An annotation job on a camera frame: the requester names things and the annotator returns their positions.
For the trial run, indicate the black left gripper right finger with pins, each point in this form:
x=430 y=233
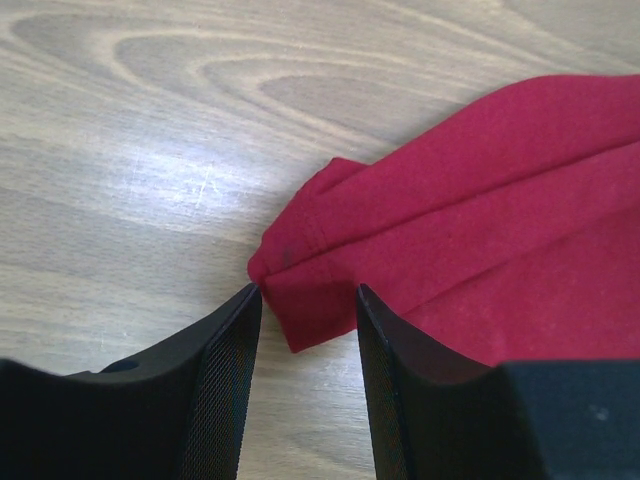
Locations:
x=436 y=414

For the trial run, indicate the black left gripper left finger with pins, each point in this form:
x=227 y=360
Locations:
x=176 y=410

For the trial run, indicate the dark red t shirt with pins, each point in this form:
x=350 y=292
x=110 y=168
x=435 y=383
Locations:
x=510 y=231

